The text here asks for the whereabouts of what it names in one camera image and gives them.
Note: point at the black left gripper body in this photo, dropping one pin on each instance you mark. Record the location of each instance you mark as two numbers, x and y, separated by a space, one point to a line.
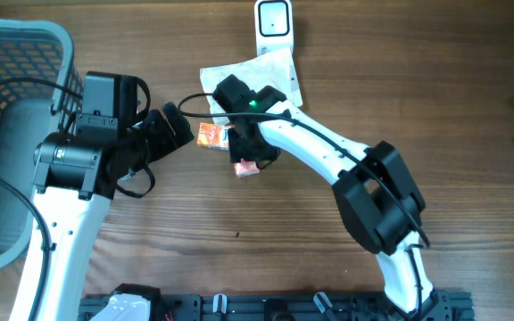
153 139

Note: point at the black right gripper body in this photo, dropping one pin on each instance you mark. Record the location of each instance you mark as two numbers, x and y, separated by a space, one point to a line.
239 146

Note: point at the red Kleenex tissue pack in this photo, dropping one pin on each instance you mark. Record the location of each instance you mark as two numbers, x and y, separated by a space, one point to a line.
246 168

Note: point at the orange packaged item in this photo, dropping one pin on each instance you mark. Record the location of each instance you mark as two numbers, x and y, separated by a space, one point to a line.
213 136

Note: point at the clear plastic bag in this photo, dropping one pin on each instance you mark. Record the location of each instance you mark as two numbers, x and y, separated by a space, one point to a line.
275 69

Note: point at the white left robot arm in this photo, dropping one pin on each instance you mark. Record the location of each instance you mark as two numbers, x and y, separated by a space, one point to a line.
77 174

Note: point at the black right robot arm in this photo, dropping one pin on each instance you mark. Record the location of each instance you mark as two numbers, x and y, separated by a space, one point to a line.
376 196

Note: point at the white barcode scanner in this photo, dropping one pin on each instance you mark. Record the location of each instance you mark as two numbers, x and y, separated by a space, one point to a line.
274 25

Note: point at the grey plastic mesh basket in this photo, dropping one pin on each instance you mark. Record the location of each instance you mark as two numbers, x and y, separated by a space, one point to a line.
39 89

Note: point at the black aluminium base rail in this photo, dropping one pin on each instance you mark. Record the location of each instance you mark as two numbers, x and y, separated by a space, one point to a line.
370 306

